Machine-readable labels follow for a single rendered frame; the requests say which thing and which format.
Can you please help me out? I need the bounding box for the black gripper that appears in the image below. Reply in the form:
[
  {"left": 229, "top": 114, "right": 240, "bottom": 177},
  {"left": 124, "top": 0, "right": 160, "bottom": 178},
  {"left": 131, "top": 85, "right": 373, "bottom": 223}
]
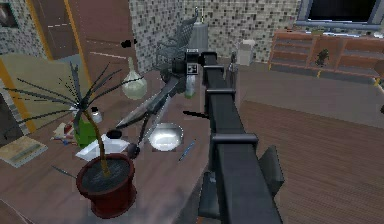
[{"left": 107, "top": 59, "right": 188, "bottom": 159}]

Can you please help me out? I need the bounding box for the silver round bowl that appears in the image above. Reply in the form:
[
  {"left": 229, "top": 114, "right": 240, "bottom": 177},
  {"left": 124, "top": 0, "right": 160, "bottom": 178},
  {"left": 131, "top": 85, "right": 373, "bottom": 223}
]
[{"left": 147, "top": 122, "right": 185, "bottom": 152}]

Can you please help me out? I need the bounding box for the clear glass flask vase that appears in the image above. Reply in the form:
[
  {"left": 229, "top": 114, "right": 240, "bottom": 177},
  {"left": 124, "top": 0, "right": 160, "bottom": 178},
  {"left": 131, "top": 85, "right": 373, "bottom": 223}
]
[{"left": 121, "top": 56, "right": 148, "bottom": 101}]

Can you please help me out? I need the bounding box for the white square plate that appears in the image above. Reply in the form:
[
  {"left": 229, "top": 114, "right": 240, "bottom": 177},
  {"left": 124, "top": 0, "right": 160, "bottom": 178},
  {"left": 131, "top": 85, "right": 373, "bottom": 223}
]
[{"left": 75, "top": 133, "right": 132, "bottom": 162}]

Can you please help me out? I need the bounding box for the black knife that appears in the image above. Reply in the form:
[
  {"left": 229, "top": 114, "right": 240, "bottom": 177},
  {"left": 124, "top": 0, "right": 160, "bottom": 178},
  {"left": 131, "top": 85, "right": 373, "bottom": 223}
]
[{"left": 182, "top": 110, "right": 211, "bottom": 120}]

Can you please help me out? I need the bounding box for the small silver salt shaker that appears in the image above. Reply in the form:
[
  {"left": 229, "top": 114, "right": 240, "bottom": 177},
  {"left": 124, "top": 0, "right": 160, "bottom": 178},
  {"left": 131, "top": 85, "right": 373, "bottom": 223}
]
[{"left": 90, "top": 106, "right": 104, "bottom": 125}]

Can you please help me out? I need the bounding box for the blue pen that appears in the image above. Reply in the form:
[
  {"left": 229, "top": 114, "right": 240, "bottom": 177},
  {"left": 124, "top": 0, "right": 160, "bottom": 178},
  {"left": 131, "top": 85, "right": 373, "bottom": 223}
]
[{"left": 177, "top": 139, "right": 197, "bottom": 163}]

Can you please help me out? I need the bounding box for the house plant in red pot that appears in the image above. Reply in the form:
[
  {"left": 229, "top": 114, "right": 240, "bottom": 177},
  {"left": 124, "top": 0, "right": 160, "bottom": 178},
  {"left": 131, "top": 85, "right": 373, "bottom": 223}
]
[{"left": 13, "top": 61, "right": 144, "bottom": 219}]

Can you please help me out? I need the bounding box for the grey mesh office chair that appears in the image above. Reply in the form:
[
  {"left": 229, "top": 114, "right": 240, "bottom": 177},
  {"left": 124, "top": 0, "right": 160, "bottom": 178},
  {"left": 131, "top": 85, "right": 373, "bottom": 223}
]
[{"left": 154, "top": 14, "right": 199, "bottom": 84}]

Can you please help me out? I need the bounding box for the dark pepper mill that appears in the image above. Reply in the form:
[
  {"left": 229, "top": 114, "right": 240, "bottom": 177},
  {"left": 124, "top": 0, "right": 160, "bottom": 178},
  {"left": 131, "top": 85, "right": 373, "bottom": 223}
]
[{"left": 227, "top": 51, "right": 239, "bottom": 88}]

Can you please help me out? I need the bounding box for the grey pencil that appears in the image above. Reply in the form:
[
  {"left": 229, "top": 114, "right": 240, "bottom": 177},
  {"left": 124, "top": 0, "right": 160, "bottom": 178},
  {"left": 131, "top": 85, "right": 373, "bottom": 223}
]
[{"left": 50, "top": 164, "right": 78, "bottom": 180}]

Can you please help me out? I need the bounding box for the brown room door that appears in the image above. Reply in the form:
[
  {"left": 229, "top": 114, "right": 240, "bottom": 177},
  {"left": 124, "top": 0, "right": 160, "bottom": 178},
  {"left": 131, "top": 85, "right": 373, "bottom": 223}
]
[{"left": 65, "top": 0, "right": 140, "bottom": 88}]

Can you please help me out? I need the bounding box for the white bin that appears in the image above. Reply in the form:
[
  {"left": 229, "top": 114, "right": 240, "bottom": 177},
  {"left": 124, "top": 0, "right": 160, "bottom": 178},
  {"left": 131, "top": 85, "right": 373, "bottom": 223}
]
[{"left": 237, "top": 39, "right": 256, "bottom": 67}]

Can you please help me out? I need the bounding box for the beige book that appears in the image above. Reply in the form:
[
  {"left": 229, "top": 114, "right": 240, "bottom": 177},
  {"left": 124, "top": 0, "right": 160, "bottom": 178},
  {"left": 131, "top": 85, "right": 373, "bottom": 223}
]
[{"left": 0, "top": 135, "right": 49, "bottom": 169}]

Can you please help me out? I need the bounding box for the dark small statue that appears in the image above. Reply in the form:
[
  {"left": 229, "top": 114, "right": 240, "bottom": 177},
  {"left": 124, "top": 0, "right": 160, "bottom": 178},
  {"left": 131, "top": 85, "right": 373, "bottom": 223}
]
[{"left": 314, "top": 48, "right": 331, "bottom": 68}]

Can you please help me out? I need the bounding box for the brown wooden shelf unit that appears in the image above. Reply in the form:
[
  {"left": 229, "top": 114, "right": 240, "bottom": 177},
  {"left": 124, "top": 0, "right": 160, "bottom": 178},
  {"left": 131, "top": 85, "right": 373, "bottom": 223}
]
[{"left": 267, "top": 29, "right": 384, "bottom": 86}]

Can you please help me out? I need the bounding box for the black television set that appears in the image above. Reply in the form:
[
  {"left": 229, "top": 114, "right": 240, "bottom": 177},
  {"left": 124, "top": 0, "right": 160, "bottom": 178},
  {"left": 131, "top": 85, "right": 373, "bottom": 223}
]
[{"left": 295, "top": 0, "right": 384, "bottom": 32}]

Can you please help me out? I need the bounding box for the black door handle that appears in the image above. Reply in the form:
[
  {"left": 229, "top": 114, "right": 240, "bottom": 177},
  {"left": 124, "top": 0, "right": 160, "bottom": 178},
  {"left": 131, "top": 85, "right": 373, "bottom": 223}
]
[{"left": 119, "top": 38, "right": 138, "bottom": 49}]

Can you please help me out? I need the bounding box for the framed wall picture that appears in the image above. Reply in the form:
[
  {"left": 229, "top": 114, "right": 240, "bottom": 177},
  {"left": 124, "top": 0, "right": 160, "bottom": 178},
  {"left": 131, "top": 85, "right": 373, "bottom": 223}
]
[{"left": 0, "top": 2, "right": 20, "bottom": 30}]

